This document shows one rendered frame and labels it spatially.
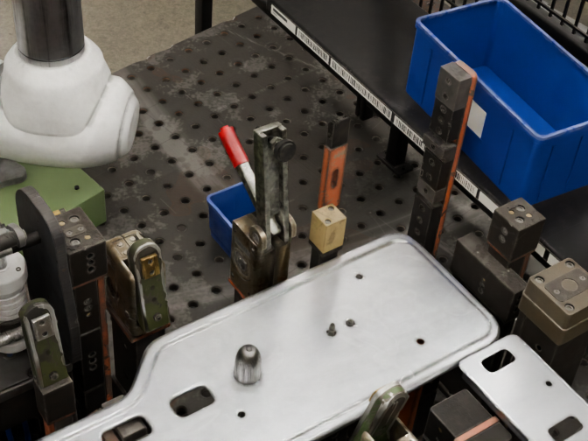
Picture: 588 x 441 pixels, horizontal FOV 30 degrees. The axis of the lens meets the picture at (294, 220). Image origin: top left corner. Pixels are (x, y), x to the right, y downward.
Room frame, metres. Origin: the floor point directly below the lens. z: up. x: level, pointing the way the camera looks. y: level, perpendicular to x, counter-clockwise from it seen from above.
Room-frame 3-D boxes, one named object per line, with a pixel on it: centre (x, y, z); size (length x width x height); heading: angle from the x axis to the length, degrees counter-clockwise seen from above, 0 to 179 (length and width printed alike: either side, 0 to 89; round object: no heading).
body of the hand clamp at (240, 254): (1.03, 0.04, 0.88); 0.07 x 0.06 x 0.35; 38
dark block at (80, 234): (0.92, 0.26, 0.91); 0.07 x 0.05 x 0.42; 38
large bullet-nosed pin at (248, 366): (0.83, 0.04, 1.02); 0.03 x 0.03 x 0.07
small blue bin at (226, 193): (1.35, 0.08, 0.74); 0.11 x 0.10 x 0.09; 128
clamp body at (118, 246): (0.95, 0.20, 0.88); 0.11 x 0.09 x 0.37; 38
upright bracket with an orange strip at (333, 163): (1.09, -0.04, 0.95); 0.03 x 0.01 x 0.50; 128
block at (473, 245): (1.06, -0.28, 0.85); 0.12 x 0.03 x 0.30; 38
